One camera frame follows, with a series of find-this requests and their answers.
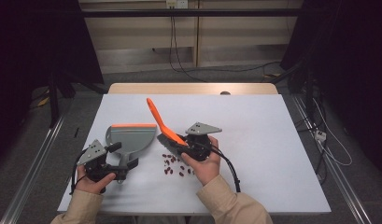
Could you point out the white wall socket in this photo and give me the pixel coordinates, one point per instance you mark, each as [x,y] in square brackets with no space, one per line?
[176,3]

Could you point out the person's right hand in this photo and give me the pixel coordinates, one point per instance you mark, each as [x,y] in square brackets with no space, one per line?
[205,169]

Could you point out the white power adapter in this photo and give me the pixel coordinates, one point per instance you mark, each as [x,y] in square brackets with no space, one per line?
[320,135]

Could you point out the black metal stand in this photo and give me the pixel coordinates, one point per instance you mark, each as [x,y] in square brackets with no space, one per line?
[53,102]
[309,93]

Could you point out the small black floor object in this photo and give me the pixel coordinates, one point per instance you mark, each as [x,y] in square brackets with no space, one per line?
[76,132]

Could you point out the wooden table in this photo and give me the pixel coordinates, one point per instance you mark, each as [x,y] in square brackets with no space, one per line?
[191,88]

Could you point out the person's left hand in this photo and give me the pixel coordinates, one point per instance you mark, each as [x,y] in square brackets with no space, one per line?
[92,185]

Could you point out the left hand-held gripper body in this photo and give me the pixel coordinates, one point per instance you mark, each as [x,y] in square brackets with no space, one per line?
[92,153]

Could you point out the yellow floor tape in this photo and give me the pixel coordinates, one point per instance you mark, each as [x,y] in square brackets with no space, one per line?
[44,101]

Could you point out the red beans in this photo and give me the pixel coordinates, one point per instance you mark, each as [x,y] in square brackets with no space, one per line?
[168,170]

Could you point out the orange brush with grey bristles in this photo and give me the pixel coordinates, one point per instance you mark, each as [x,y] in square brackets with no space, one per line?
[162,123]

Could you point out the black curtain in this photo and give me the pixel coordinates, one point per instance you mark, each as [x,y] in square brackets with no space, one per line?
[350,62]
[23,46]

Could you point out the grey dustpan with orange edge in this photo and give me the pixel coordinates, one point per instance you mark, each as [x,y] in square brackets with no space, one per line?
[132,140]

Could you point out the black horizontal bar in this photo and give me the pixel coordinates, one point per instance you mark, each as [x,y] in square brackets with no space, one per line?
[210,12]

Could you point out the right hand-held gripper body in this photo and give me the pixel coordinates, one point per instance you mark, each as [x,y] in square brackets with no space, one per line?
[201,128]

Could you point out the aluminium floor rail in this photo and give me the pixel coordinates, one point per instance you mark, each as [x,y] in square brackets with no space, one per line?
[342,180]
[33,174]

